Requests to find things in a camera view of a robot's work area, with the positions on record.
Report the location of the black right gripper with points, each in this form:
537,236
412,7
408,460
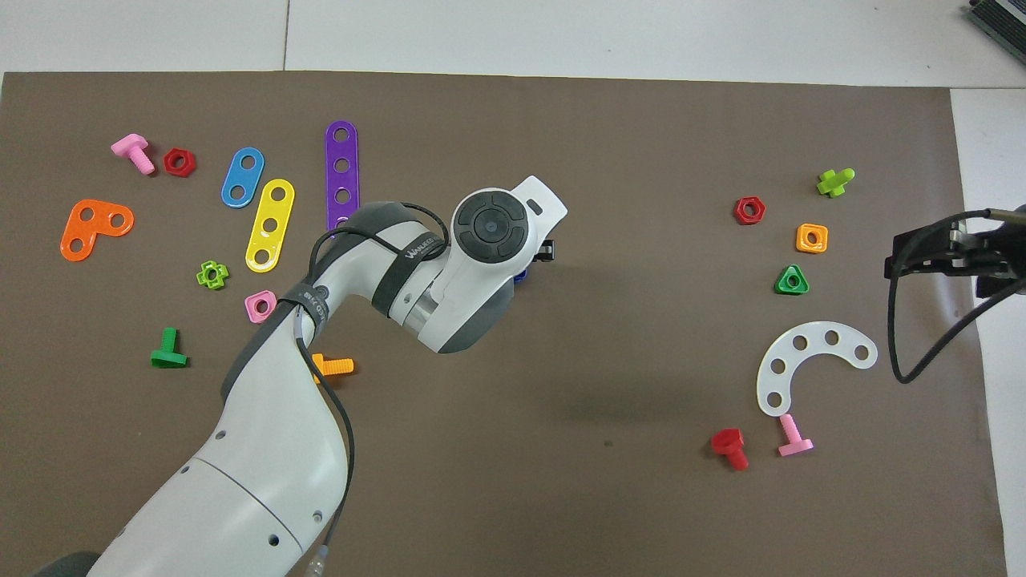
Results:
994,252

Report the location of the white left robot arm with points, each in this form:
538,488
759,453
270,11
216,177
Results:
264,481

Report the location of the orange square plastic nut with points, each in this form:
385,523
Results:
812,249

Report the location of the lime cross-head plastic bolt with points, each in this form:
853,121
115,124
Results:
834,184

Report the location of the white curved five-hole plate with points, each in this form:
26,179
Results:
816,338

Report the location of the green triangle plastic nut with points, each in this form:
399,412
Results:
793,291

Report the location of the red hexagon plastic nut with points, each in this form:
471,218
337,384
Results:
168,162
738,211

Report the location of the purple four-hole plate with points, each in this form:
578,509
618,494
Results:
342,150

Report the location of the brown table mat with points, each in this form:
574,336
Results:
561,481

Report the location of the orange plastic bolt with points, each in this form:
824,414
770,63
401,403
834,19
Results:
341,367

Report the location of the pink plastic bolt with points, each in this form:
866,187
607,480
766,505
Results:
793,437
132,147

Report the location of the black device corner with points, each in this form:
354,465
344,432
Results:
1002,18

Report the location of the red plastic bolt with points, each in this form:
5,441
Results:
728,441

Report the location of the yellow three-hole plate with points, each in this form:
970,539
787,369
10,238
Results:
275,209

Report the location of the pink square plastic nut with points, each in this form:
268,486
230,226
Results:
251,312

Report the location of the blue two-hole plate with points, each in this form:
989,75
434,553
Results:
243,177

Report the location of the lime cross plastic nut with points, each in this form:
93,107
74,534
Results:
201,277

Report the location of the green plastic bolt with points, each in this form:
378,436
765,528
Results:
168,357

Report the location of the orange heart-shaped plate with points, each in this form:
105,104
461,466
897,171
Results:
94,232

